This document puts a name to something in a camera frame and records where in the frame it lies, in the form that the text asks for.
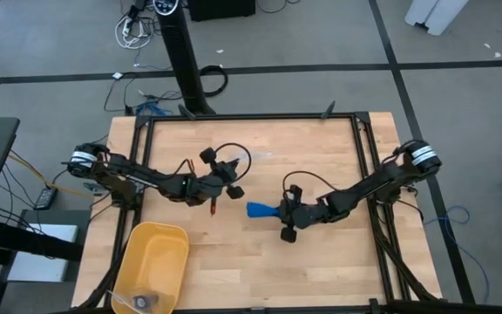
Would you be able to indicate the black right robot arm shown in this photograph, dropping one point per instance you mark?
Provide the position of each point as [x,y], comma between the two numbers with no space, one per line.
[377,183]

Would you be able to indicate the black power adapter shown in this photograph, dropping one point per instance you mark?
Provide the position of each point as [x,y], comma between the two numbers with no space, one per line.
[46,198]

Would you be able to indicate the black desk crossbar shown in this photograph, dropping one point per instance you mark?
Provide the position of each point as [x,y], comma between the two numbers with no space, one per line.
[24,242]

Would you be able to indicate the blue elastic bandage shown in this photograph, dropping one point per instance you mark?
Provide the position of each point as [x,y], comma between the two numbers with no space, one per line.
[259,210]

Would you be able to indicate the yellow plastic bin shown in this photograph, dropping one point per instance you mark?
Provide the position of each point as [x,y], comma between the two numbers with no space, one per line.
[153,261]

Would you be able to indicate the black clamp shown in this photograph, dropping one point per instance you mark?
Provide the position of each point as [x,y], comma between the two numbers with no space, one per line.
[328,110]
[186,112]

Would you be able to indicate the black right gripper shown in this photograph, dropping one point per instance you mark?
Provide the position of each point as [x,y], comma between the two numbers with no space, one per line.
[305,216]

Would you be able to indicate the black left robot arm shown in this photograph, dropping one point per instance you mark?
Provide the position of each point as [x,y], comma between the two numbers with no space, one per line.
[137,174]

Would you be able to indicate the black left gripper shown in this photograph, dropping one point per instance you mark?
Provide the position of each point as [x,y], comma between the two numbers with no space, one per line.
[216,176]

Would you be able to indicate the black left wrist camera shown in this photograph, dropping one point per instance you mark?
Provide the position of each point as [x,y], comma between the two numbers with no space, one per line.
[194,189]

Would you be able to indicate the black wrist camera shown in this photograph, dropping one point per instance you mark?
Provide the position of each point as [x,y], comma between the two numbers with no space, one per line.
[312,213]
[194,189]

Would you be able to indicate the black aluminium table frame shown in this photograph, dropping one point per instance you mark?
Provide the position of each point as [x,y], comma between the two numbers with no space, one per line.
[251,116]

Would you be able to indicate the white box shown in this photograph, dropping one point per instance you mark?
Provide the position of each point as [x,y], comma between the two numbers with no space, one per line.
[37,266]

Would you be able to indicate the red connector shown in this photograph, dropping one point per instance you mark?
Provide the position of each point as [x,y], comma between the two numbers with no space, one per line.
[213,208]

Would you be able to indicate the clear packet with black item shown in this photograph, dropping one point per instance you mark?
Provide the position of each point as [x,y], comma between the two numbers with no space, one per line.
[141,302]

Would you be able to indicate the black cabinet box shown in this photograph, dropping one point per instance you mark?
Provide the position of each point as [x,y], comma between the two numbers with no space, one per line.
[220,8]

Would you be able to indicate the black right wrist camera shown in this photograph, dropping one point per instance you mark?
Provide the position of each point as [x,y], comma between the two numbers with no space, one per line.
[312,213]

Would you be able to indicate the white plastic object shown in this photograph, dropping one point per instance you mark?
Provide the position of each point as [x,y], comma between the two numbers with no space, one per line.
[436,13]

